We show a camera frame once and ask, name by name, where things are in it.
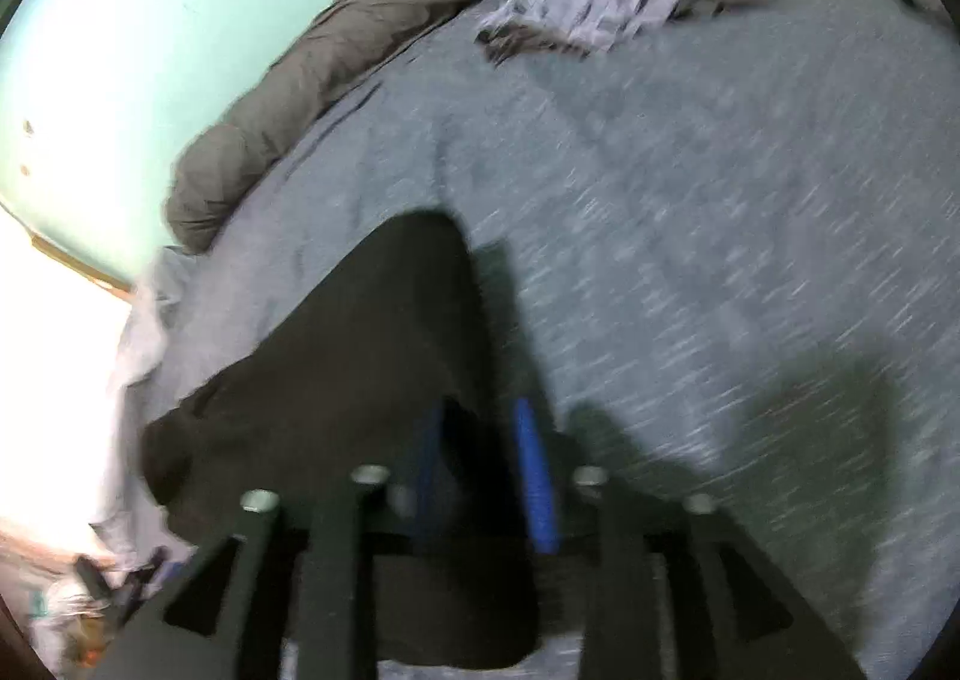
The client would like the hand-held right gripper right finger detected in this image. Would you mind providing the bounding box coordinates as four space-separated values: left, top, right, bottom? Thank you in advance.
510 395 865 680

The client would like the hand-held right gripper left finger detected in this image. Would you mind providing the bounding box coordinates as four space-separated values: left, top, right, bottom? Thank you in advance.
94 401 455 680

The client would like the black garment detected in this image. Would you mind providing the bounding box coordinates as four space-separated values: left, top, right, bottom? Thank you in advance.
141 209 557 671

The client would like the light grey bed sheet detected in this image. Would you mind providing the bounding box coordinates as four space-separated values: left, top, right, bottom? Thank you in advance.
88 247 197 570

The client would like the blue-grey bed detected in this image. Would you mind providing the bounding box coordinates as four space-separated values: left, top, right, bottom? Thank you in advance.
150 0 960 680

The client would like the wooden window frame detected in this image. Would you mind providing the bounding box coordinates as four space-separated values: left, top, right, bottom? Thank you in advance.
30 236 134 294

